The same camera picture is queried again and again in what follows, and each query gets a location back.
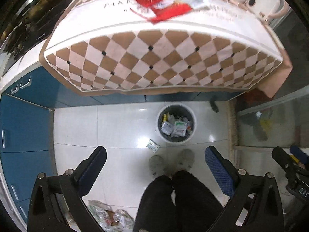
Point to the plastic bag on floor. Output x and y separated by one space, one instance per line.
108 219

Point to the white electric kettle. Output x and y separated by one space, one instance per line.
266 10

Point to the checkered pink table mat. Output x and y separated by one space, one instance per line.
100 47

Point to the black gas stove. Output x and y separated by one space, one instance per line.
24 24

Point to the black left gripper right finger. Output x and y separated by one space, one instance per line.
254 201

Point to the red snack wrapper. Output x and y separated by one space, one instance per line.
155 11

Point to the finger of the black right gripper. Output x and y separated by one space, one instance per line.
299 154
284 160

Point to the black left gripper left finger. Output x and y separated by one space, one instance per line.
44 211

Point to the right grey slipper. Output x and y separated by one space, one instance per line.
185 160

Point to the person's black trouser legs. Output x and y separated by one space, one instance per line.
180 203

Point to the blue kitchen cabinet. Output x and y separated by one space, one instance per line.
46 127

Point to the glass sliding door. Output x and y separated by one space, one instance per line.
283 119

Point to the small packet on floor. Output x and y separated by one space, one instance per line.
153 146

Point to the white round trash bin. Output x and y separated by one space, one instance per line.
176 123

